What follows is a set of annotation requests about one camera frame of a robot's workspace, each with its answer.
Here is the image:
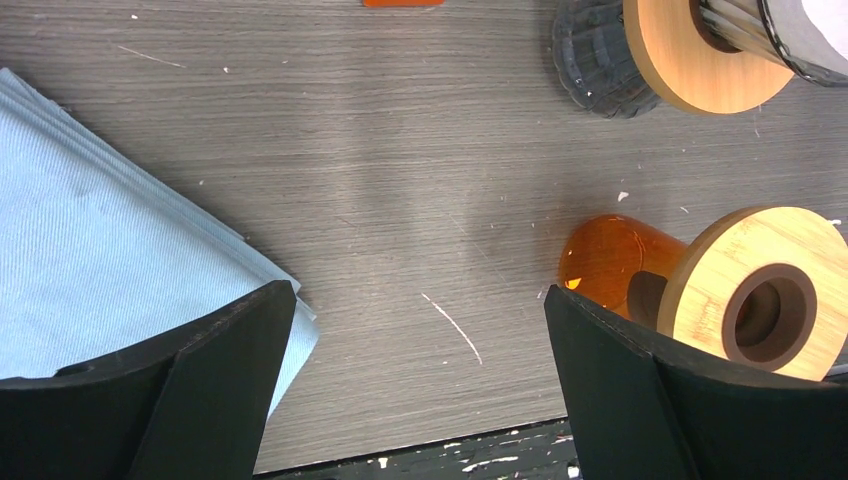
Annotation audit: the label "white paper coffee filter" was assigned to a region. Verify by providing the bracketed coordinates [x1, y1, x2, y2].
[801, 0, 847, 57]

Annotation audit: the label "clear glass mug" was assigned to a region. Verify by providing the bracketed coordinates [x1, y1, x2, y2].
[552, 0, 662, 119]

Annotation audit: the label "light blue cloth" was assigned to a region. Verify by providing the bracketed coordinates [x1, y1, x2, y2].
[1, 69, 289, 379]

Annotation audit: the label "amber glass carafe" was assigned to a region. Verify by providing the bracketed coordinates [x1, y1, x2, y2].
[558, 214, 687, 329]

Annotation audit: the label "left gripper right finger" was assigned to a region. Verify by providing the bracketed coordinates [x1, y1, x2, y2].
[544, 285, 847, 479]

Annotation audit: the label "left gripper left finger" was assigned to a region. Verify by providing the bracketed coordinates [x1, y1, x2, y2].
[1, 281, 296, 479]

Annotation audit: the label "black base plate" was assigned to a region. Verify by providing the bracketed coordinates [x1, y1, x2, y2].
[254, 418, 583, 480]

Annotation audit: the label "orange coffee filter box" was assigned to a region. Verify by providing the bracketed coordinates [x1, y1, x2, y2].
[362, 0, 445, 8]

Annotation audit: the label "wooden dripper ring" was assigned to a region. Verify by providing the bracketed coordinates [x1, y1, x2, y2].
[655, 205, 848, 383]
[622, 0, 796, 117]

